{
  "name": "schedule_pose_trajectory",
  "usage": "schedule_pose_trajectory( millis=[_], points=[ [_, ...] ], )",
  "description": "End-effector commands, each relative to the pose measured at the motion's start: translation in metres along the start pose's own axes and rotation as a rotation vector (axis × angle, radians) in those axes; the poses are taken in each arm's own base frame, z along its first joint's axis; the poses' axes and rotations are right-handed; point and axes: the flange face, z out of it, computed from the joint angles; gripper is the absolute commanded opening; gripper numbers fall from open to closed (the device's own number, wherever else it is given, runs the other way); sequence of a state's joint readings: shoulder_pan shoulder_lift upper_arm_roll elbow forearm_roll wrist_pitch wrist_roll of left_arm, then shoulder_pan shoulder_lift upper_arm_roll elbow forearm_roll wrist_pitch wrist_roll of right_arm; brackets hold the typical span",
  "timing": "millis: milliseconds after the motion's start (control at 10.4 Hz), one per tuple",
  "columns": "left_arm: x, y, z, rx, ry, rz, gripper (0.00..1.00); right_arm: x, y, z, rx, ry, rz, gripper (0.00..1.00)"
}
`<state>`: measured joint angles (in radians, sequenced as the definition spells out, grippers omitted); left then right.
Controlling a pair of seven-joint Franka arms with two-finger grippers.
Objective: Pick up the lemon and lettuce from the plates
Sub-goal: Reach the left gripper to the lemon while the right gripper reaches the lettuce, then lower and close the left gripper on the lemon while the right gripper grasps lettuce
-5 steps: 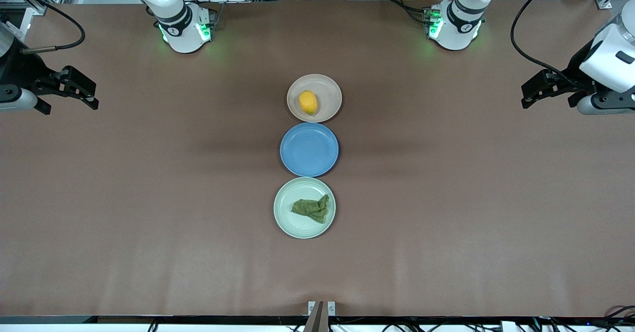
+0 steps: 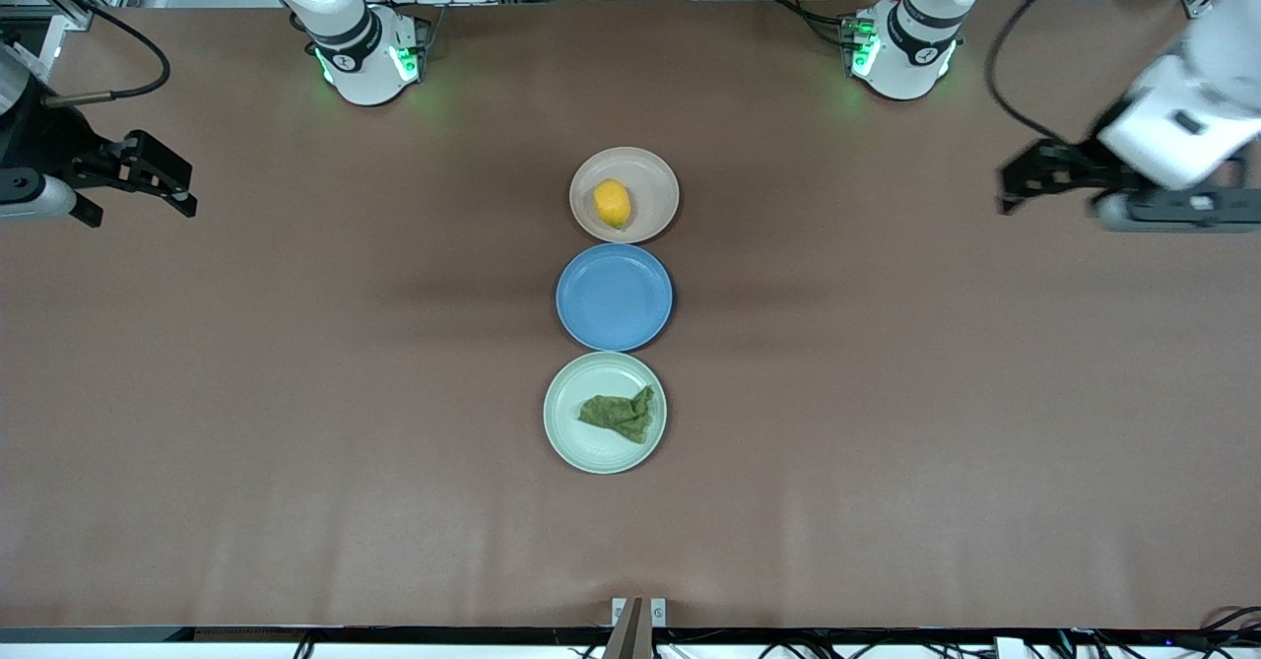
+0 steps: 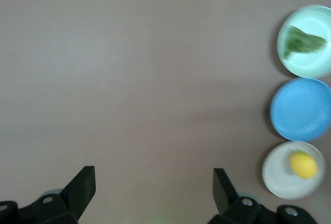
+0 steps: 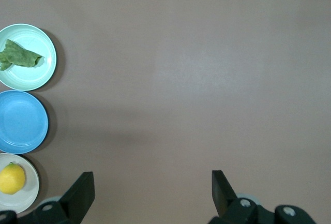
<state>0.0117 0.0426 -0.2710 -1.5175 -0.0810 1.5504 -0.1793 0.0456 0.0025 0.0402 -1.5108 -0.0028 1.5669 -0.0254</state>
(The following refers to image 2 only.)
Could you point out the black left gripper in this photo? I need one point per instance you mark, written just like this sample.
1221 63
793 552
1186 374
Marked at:
1077 167

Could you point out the yellow lemon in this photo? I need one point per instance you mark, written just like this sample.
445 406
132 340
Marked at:
612 203

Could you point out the pale green plate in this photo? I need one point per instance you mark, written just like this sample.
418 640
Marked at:
591 447

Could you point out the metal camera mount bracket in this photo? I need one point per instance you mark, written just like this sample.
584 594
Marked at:
630 625

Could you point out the blue plate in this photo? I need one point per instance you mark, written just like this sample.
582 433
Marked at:
614 296

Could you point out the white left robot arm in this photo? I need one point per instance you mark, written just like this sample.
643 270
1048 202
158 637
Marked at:
906 48

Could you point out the green lettuce leaf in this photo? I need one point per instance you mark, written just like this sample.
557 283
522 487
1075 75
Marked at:
619 415

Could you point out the beige plate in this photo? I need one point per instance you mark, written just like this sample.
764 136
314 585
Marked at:
650 181

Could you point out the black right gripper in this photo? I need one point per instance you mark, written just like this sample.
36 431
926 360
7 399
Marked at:
51 142

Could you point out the white power adapter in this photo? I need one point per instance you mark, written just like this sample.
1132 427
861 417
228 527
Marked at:
1010 649

